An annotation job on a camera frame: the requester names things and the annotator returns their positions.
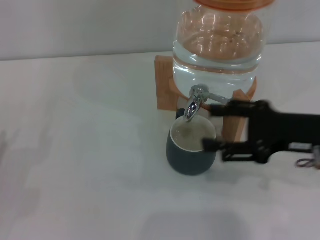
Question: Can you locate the thin coloured wrist cable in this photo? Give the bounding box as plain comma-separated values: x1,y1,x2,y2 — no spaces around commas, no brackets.
295,157,317,169

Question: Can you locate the glass water dispenser jar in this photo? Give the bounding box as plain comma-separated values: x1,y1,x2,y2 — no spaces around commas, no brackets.
171,6,266,101

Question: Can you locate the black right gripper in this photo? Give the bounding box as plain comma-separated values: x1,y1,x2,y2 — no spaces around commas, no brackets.
201,99,320,165

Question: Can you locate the dark cup with white inside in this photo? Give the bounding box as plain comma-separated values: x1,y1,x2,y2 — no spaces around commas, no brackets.
166,108,217,177

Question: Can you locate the round wooden jar lid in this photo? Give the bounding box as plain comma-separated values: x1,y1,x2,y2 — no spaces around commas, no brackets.
193,0,275,12

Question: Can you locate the wooden dispenser stand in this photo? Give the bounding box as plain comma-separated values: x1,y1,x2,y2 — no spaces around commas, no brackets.
154,55,259,144

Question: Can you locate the chrome faucet tap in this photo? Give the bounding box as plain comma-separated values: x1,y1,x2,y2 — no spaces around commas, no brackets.
183,84,230,124

